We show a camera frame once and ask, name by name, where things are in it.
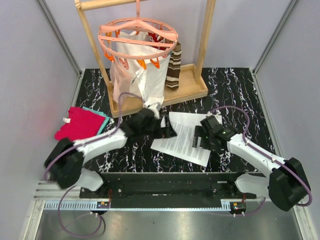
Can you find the red white patterned cloth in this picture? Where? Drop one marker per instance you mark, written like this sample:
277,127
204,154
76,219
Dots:
153,37

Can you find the aluminium frame rail left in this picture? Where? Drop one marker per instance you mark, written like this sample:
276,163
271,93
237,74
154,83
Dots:
57,33

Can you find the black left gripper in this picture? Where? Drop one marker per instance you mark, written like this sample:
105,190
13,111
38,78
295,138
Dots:
167,132

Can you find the pink round clip hanger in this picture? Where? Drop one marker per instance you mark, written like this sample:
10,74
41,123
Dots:
110,32

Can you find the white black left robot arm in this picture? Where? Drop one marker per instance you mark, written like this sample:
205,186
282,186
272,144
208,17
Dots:
65,164

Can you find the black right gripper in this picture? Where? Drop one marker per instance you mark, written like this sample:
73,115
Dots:
199,131

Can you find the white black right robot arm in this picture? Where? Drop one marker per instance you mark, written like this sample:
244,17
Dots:
284,181

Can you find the white hanging towel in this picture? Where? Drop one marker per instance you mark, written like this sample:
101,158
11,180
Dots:
149,84

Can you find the wooden drying rack frame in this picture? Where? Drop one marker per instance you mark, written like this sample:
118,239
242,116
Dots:
191,84

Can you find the white printed text sheet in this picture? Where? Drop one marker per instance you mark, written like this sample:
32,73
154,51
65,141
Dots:
181,145

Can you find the brown striped sock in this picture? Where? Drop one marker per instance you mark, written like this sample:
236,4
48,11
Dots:
174,68

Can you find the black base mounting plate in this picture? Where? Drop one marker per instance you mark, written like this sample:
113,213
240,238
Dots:
168,191

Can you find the pink hanging cloth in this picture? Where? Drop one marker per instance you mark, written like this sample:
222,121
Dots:
120,79

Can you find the white signature form sheet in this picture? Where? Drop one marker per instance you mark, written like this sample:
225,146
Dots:
186,119

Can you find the red folded shirt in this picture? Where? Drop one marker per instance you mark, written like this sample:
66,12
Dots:
80,124

